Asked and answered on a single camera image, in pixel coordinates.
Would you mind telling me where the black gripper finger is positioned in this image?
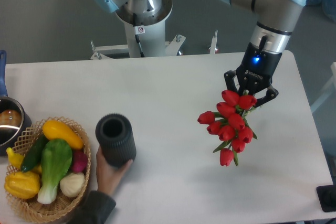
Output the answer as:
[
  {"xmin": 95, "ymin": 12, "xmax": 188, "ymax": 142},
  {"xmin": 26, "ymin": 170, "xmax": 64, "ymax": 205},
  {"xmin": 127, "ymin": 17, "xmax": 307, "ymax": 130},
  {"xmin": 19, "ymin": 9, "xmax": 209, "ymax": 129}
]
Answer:
[
  {"xmin": 253, "ymin": 86, "xmax": 279, "ymax": 108},
  {"xmin": 224, "ymin": 70, "xmax": 243, "ymax": 95}
]

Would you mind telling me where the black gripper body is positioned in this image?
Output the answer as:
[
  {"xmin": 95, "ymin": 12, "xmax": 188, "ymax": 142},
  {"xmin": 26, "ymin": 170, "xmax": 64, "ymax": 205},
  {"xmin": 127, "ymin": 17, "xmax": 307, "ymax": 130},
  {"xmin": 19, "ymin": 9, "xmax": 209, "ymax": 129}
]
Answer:
[{"xmin": 236, "ymin": 43, "xmax": 282, "ymax": 95}]

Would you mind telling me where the red tulip bouquet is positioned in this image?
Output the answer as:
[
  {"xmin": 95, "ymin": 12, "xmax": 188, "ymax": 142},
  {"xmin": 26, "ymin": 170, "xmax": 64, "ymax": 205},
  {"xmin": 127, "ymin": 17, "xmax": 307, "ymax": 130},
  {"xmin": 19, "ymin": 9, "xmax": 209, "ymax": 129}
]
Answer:
[{"xmin": 197, "ymin": 90, "xmax": 257, "ymax": 167}]

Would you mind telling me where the dark grey ribbed vase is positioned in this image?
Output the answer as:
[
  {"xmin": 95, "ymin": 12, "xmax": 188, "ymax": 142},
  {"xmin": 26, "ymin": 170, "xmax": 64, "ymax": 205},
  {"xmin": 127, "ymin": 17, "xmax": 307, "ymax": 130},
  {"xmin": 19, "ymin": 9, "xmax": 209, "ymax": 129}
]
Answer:
[{"xmin": 95, "ymin": 113, "xmax": 137, "ymax": 168}]

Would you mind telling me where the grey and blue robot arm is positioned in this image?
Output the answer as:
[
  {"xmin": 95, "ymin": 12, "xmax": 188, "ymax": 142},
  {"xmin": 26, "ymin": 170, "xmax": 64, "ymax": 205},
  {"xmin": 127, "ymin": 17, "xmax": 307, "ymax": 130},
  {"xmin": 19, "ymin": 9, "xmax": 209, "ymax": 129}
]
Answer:
[{"xmin": 94, "ymin": 0, "xmax": 306, "ymax": 106}]

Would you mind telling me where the dark grey sleeved forearm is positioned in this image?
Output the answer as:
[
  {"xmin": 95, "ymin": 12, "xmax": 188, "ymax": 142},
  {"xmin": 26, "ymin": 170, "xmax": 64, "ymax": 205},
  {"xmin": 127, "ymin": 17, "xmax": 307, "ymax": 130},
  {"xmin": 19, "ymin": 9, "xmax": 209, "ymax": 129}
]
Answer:
[{"xmin": 67, "ymin": 190, "xmax": 116, "ymax": 224}]

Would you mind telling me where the person's left hand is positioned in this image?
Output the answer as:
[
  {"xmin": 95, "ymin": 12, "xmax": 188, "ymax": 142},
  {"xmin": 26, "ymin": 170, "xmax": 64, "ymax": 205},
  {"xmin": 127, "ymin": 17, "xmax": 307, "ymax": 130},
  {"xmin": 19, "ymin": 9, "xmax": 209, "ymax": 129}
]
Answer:
[{"xmin": 96, "ymin": 146, "xmax": 133, "ymax": 196}]

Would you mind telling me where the black device at table edge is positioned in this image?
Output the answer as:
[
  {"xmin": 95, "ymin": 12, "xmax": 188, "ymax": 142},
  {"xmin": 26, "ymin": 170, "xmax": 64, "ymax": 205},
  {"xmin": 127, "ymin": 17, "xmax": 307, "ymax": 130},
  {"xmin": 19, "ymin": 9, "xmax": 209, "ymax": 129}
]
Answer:
[{"xmin": 316, "ymin": 185, "xmax": 335, "ymax": 212}]

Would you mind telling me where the purple radish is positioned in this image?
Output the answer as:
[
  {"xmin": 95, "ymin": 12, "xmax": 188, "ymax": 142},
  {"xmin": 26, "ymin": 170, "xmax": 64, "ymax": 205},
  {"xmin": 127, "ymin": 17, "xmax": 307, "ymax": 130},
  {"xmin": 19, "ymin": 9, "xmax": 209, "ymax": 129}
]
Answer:
[{"xmin": 71, "ymin": 150, "xmax": 88, "ymax": 173}]

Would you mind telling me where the yellow squash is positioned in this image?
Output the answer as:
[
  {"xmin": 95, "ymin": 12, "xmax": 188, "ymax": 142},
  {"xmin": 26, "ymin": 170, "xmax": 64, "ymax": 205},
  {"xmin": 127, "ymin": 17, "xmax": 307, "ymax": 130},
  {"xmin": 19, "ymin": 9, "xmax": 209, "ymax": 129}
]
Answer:
[{"xmin": 42, "ymin": 120, "xmax": 84, "ymax": 150}]

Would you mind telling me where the green bok choy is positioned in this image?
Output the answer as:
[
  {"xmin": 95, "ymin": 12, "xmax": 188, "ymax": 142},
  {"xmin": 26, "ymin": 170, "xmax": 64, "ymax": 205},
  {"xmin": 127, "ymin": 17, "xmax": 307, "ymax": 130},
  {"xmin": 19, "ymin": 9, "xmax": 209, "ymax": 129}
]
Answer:
[{"xmin": 37, "ymin": 139, "xmax": 72, "ymax": 205}]

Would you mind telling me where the white garlic bulb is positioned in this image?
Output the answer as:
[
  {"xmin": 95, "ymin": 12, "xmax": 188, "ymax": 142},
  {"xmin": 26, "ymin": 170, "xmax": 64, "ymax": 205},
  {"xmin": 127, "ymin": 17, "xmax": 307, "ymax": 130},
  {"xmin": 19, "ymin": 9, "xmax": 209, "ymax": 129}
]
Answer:
[{"xmin": 60, "ymin": 173, "xmax": 85, "ymax": 198}]

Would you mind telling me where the woven wicker basket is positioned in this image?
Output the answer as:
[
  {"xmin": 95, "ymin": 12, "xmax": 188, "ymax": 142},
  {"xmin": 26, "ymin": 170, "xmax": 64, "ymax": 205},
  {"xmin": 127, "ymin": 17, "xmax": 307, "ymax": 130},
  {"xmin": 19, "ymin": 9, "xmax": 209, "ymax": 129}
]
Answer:
[{"xmin": 4, "ymin": 117, "xmax": 91, "ymax": 223}]

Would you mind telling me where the green cucumber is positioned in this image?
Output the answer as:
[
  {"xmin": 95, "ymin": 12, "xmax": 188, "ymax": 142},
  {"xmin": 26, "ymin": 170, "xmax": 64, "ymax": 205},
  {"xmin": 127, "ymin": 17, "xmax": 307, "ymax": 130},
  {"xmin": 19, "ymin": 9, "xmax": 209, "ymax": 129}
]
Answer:
[{"xmin": 20, "ymin": 133, "xmax": 49, "ymax": 173}]

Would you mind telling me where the small yellow gourd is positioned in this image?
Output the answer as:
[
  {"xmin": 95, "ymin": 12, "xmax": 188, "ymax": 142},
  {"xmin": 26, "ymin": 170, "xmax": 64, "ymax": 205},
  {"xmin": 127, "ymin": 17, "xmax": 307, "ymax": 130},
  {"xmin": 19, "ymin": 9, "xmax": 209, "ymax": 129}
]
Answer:
[{"xmin": 6, "ymin": 147, "xmax": 42, "ymax": 175}]

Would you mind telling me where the yellow bell pepper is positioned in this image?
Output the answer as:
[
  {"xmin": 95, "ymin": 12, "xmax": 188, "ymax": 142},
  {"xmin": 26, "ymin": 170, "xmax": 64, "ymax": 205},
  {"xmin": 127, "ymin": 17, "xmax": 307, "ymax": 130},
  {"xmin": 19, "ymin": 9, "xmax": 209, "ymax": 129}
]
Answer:
[{"xmin": 4, "ymin": 172, "xmax": 40, "ymax": 199}]

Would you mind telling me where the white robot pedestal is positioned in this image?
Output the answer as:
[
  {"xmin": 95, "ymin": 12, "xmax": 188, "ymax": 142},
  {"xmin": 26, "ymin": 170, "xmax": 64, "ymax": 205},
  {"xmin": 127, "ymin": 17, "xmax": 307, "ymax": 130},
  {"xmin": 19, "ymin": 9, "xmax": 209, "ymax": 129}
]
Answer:
[{"xmin": 90, "ymin": 0, "xmax": 219, "ymax": 60}]

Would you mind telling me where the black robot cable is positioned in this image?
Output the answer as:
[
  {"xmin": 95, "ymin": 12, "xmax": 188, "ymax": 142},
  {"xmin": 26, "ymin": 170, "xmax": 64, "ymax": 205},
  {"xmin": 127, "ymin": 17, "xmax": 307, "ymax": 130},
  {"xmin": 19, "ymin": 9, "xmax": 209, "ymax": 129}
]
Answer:
[{"xmin": 132, "ymin": 13, "xmax": 145, "ymax": 58}]

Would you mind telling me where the blue handled steel pot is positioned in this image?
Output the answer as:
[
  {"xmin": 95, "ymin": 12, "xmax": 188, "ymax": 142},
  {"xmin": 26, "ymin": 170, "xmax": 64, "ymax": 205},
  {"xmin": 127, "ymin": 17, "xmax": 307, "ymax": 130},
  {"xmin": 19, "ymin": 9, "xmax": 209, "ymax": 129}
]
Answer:
[{"xmin": 1, "ymin": 50, "xmax": 32, "ymax": 156}]

